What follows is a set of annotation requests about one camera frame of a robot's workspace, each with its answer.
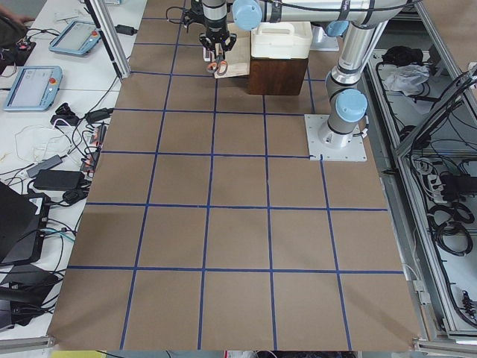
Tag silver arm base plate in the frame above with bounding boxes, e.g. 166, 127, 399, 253
304, 114, 367, 162

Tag aluminium frame post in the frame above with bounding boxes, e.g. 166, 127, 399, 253
85, 0, 130, 81

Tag dark wooden drawer cabinet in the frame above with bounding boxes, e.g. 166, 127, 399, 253
247, 57, 309, 95

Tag grey usb hub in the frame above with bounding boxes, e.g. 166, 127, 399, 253
26, 154, 63, 178

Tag grey orange scissors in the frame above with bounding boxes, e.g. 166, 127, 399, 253
206, 52, 228, 76

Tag black laptop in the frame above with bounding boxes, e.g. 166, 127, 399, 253
1, 184, 51, 266

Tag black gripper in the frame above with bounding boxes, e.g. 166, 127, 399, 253
199, 18, 236, 59

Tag lower blue teach pendant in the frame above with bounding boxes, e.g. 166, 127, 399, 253
3, 66, 63, 112

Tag blue teach pendant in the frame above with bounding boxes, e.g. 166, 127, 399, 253
48, 20, 101, 57
3, 66, 63, 112

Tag upper blue teach pendant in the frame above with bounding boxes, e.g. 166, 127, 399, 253
48, 20, 101, 57

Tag white tray on cabinet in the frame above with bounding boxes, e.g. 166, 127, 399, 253
251, 22, 312, 60

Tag black power brick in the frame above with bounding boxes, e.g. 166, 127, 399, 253
33, 169, 84, 191

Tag crumpled white cloth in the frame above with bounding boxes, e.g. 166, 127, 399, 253
384, 64, 430, 95

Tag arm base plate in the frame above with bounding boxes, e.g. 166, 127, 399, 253
310, 25, 339, 52

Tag white coiled cable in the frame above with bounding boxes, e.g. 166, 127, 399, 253
14, 125, 72, 162

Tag small black power adapter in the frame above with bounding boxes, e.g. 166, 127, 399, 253
115, 25, 138, 36

